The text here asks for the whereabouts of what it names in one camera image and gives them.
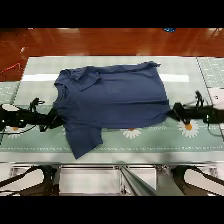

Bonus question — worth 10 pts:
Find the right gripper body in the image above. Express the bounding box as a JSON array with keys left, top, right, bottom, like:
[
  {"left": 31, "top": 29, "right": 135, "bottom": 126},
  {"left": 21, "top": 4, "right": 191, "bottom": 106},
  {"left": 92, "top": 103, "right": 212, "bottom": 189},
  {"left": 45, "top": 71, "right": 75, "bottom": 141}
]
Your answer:
[{"left": 167, "top": 102, "right": 188, "bottom": 124}]

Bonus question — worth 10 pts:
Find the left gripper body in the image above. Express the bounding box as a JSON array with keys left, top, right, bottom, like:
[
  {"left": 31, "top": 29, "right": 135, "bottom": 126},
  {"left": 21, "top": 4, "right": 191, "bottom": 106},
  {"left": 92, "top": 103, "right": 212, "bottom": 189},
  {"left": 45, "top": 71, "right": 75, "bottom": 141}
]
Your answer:
[{"left": 38, "top": 107, "right": 65, "bottom": 132}]

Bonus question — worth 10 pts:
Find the navy blue shirt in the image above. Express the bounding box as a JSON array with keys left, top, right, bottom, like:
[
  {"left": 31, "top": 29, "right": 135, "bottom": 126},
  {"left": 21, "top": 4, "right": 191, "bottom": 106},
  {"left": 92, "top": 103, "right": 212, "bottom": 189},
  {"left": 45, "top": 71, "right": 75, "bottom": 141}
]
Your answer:
[{"left": 53, "top": 60, "right": 171, "bottom": 160}]

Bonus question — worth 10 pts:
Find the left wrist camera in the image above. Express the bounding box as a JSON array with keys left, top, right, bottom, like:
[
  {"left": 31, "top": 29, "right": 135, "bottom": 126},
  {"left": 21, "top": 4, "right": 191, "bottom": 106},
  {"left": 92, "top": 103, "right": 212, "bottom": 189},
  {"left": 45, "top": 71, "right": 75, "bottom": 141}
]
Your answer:
[{"left": 29, "top": 97, "right": 46, "bottom": 114}]

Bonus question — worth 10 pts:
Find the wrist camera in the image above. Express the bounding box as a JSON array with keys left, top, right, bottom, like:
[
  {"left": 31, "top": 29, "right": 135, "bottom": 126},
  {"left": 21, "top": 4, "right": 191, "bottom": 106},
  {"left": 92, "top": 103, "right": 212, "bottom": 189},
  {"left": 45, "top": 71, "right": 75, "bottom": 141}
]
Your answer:
[
  {"left": 194, "top": 90, "right": 206, "bottom": 108},
  {"left": 29, "top": 97, "right": 46, "bottom": 114}
]

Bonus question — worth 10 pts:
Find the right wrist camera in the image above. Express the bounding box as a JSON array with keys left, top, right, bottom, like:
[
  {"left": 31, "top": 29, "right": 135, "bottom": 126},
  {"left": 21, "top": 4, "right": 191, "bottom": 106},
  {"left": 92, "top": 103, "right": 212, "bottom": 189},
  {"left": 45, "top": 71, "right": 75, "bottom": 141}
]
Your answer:
[{"left": 194, "top": 90, "right": 206, "bottom": 108}]

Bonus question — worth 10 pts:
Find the black cable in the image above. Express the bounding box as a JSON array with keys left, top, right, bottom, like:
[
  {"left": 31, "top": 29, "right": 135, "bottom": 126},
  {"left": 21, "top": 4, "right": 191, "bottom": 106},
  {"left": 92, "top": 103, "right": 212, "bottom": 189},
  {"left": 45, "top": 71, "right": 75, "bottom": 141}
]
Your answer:
[
  {"left": 0, "top": 123, "right": 38, "bottom": 136},
  {"left": 203, "top": 114, "right": 224, "bottom": 138}
]

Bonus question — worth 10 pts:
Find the silver frame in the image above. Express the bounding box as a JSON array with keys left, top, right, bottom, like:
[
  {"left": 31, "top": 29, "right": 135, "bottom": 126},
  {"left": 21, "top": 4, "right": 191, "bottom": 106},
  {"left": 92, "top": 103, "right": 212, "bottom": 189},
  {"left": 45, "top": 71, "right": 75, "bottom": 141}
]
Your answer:
[{"left": 0, "top": 161, "right": 224, "bottom": 197}]

